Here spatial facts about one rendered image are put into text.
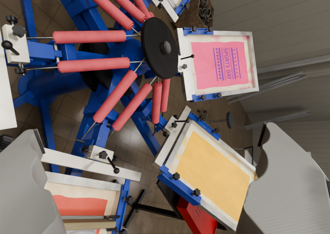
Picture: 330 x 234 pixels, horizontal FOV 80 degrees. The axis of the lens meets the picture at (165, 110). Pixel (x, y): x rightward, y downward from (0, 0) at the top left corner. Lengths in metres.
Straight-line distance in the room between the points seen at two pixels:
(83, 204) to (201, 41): 1.49
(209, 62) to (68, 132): 1.48
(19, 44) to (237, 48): 1.76
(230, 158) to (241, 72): 0.84
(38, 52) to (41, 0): 1.47
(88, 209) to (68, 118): 1.18
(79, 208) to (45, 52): 0.71
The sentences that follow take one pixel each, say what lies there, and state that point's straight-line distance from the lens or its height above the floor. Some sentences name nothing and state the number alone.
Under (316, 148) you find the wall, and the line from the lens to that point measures 9.91.
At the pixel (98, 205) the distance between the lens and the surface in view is 1.19.
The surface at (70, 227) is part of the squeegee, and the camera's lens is 1.00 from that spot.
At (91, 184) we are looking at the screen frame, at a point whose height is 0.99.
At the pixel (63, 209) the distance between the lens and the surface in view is 1.08.
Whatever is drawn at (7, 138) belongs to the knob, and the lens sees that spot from 0.86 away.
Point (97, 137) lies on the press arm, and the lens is 1.03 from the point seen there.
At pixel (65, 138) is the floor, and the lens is 2.13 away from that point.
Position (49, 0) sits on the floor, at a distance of 2.42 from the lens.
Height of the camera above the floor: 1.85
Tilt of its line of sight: 34 degrees down
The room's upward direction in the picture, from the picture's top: 84 degrees clockwise
